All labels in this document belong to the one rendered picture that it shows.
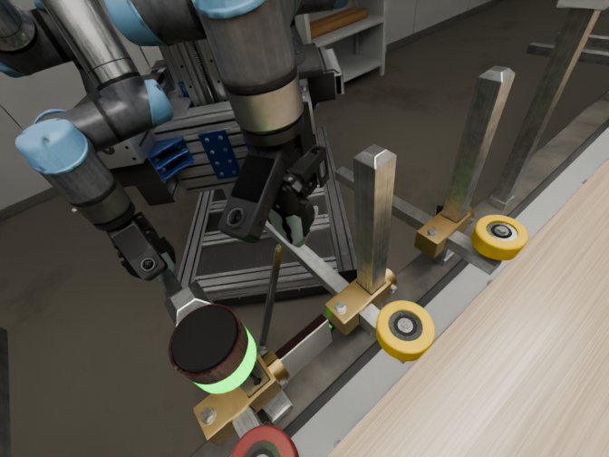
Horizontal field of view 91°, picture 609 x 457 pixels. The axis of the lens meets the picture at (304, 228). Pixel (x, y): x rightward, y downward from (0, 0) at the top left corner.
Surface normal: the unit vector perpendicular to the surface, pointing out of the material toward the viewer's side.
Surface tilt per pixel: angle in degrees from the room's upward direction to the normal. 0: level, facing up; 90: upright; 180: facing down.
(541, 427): 0
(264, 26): 91
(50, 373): 0
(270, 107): 90
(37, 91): 90
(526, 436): 0
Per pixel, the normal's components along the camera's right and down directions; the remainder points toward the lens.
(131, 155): 0.07, 0.72
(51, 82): 0.55, 0.55
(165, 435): -0.15, -0.67
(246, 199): -0.39, -0.27
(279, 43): 0.72, 0.43
